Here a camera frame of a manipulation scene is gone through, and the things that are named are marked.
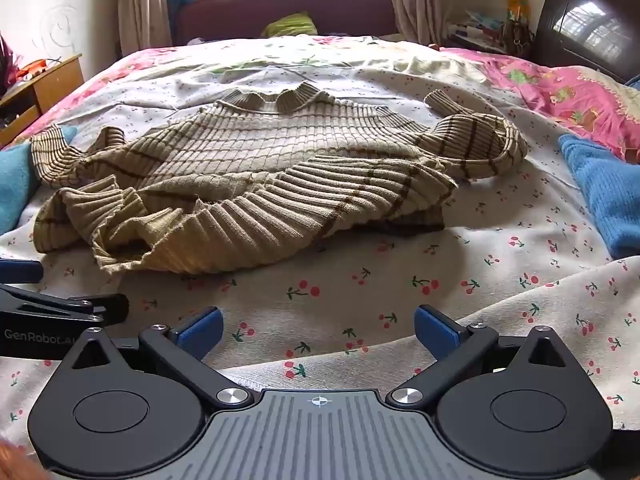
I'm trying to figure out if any beige curtain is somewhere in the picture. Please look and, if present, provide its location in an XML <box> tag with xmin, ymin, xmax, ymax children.
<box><xmin>116</xmin><ymin>0</ymin><xmax>174</xmax><ymax>54</ymax></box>
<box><xmin>384</xmin><ymin>0</ymin><xmax>454</xmax><ymax>44</ymax></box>

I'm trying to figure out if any stack of books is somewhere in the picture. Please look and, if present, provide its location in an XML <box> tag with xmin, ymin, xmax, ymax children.
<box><xmin>446</xmin><ymin>7</ymin><xmax>507</xmax><ymax>50</ymax></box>

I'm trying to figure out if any wooden nightstand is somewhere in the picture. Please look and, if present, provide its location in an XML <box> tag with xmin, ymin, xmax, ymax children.
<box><xmin>0</xmin><ymin>54</ymin><xmax>85</xmax><ymax>148</ymax></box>

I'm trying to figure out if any blue folded cloth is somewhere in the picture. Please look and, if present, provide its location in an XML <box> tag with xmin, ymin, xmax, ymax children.
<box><xmin>557</xmin><ymin>133</ymin><xmax>640</xmax><ymax>261</ymax></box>

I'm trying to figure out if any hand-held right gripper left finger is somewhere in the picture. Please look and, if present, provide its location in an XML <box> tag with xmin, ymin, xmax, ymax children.
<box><xmin>59</xmin><ymin>307</ymin><xmax>256</xmax><ymax>409</ymax></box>

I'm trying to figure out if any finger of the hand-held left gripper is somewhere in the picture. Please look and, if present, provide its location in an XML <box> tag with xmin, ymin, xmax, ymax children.
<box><xmin>0</xmin><ymin>284</ymin><xmax>130</xmax><ymax>326</ymax></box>
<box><xmin>0</xmin><ymin>258</ymin><xmax>44</xmax><ymax>285</ymax></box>

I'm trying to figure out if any brown bag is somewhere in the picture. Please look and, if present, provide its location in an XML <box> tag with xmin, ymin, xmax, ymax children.
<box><xmin>501</xmin><ymin>15</ymin><xmax>535</xmax><ymax>57</ymax></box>

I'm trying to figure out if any beige striped ribbed sweater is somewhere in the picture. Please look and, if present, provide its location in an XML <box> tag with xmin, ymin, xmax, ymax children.
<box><xmin>30</xmin><ymin>82</ymin><xmax>529</xmax><ymax>276</ymax></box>

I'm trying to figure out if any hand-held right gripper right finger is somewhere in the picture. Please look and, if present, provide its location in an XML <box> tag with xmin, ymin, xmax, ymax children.
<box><xmin>388</xmin><ymin>304</ymin><xmax>577</xmax><ymax>409</ymax></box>

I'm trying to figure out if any orange toy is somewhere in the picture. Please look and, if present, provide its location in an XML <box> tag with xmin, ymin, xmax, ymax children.
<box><xmin>17</xmin><ymin>59</ymin><xmax>53</xmax><ymax>80</ymax></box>

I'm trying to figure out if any cherry print bed sheet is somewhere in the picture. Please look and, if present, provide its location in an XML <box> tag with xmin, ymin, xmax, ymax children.
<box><xmin>0</xmin><ymin>52</ymin><xmax>640</xmax><ymax>461</ymax></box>

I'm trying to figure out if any pink floral quilt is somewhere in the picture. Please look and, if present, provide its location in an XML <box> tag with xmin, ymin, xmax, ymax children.
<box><xmin>0</xmin><ymin>34</ymin><xmax>640</xmax><ymax>163</ymax></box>

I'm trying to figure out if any green cloth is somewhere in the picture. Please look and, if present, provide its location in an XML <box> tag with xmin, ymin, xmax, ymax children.
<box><xmin>261</xmin><ymin>12</ymin><xmax>319</xmax><ymax>38</ymax></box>

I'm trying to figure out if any maroon bed headboard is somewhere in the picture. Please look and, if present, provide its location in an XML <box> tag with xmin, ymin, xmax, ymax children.
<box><xmin>174</xmin><ymin>0</ymin><xmax>398</xmax><ymax>47</ymax></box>

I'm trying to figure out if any teal folded cloth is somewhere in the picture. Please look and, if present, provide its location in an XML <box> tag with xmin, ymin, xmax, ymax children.
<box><xmin>0</xmin><ymin>125</ymin><xmax>78</xmax><ymax>236</ymax></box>

